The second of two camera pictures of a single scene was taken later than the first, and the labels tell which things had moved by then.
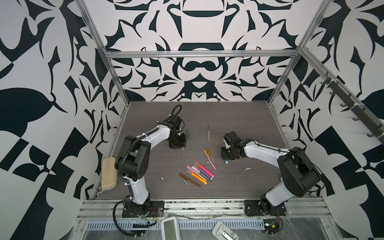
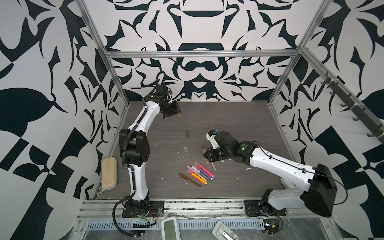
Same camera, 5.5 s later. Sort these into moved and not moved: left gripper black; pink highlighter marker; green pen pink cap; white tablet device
Moved: left gripper black
Not moved: white tablet device; green pen pink cap; pink highlighter marker
